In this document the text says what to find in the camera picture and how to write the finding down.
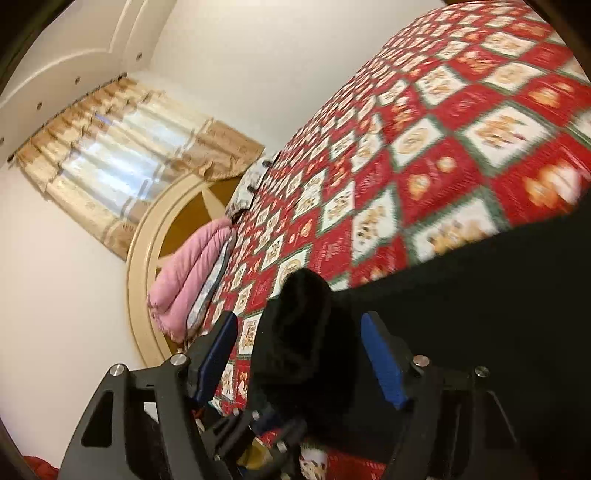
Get white patterned pillow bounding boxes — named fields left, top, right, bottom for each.
left=226, top=157, right=280, bottom=222

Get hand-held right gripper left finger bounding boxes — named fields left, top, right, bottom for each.
left=58, top=311, right=241, bottom=480

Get red printed checked bedspread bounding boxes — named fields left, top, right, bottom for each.
left=182, top=0, right=591, bottom=480

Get grey floral pillow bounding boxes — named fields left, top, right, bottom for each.
left=185, top=235, right=236, bottom=330

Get beige floral curtain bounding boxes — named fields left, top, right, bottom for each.
left=14, top=76, right=266, bottom=261

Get folded pink blanket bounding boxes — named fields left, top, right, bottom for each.
left=147, top=218, right=234, bottom=341

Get cream wooden headboard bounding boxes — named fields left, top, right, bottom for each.
left=126, top=173, right=252, bottom=370

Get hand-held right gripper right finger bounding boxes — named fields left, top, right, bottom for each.
left=360, top=311, right=539, bottom=480

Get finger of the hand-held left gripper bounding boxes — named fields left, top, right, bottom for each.
left=270, top=418, right=308, bottom=462
left=205, top=408, right=260, bottom=467

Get red cloth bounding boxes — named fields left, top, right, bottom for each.
left=23, top=455, right=61, bottom=480

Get black pants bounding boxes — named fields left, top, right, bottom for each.
left=249, top=189, right=591, bottom=480

